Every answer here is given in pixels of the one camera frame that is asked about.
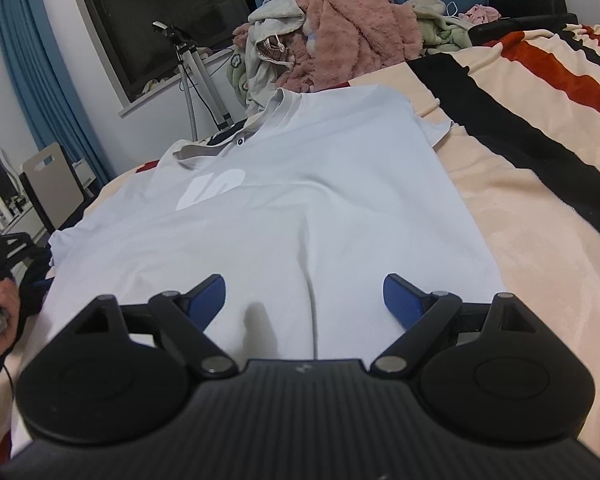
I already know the small pink cloth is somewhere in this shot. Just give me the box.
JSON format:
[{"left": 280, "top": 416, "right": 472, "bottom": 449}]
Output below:
[{"left": 460, "top": 4, "right": 502, "bottom": 24}]

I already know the black camera on tripod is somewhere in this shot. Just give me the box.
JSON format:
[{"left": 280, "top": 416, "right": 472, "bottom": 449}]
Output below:
[{"left": 152, "top": 21, "right": 199, "bottom": 47}]

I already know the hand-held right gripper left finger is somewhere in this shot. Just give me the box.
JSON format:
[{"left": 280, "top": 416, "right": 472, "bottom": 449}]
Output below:
[{"left": 70, "top": 274, "right": 239, "bottom": 380}]

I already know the light green fleece garment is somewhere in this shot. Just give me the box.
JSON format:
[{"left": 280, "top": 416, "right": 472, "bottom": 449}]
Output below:
[{"left": 412, "top": 0, "right": 487, "bottom": 56}]

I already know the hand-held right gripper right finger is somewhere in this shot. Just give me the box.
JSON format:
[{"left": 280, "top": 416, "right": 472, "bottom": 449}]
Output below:
[{"left": 369, "top": 274, "right": 538, "bottom": 377}]

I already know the dark window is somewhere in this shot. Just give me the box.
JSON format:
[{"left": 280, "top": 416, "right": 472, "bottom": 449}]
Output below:
[{"left": 70, "top": 0, "right": 254, "bottom": 104}]

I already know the person's left hand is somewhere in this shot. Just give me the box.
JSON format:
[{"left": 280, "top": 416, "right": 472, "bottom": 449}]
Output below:
[{"left": 0, "top": 280, "right": 22, "bottom": 367}]

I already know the pale green printed garment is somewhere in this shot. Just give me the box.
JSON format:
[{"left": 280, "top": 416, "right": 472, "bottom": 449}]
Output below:
[{"left": 226, "top": 52, "right": 261, "bottom": 107}]

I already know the striped fleece blanket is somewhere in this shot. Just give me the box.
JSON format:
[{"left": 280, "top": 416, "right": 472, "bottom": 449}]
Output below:
[{"left": 0, "top": 22, "right": 600, "bottom": 467}]

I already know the beige chair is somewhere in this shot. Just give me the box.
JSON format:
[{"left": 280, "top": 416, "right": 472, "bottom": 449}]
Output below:
[{"left": 21, "top": 142, "right": 89, "bottom": 234}]

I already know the black cable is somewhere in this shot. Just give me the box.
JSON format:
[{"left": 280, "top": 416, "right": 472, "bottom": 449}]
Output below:
[{"left": 0, "top": 340, "right": 20, "bottom": 392}]

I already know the pink fluffy garment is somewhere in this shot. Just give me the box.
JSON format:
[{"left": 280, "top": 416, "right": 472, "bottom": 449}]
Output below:
[{"left": 232, "top": 0, "right": 424, "bottom": 94}]

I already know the white t-shirt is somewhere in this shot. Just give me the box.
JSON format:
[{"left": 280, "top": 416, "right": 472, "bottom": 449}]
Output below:
[{"left": 47, "top": 85, "right": 507, "bottom": 362}]

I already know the silver tripod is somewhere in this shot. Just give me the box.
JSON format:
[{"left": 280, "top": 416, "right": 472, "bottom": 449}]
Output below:
[{"left": 172, "top": 40, "right": 237, "bottom": 144}]

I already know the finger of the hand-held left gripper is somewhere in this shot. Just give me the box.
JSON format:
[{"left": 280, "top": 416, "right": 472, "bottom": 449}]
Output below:
[{"left": 10, "top": 250, "right": 57, "bottom": 313}]

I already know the black upholstered seat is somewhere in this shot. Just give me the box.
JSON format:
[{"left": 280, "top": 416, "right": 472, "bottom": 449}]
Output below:
[{"left": 467, "top": 0, "right": 579, "bottom": 47}]

